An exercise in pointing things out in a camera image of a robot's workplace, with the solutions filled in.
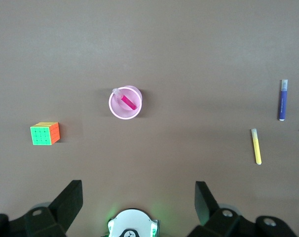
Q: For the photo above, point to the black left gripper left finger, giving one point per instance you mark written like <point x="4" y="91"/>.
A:
<point x="63" y="205"/>

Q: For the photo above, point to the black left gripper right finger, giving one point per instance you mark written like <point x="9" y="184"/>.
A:
<point x="206" y="205"/>

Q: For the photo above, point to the pink marker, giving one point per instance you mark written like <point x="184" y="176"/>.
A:
<point x="128" y="101"/>

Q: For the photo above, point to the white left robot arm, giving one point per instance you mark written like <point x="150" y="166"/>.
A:
<point x="132" y="222"/>

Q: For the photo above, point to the colourful puzzle cube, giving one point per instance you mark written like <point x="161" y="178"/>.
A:
<point x="42" y="135"/>

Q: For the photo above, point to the yellow marker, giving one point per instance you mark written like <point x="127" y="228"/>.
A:
<point x="257" y="148"/>

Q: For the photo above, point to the pink mesh cup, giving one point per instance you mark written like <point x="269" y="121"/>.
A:
<point x="120" y="111"/>

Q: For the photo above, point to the purple marker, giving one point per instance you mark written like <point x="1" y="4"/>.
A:
<point x="282" y="103"/>

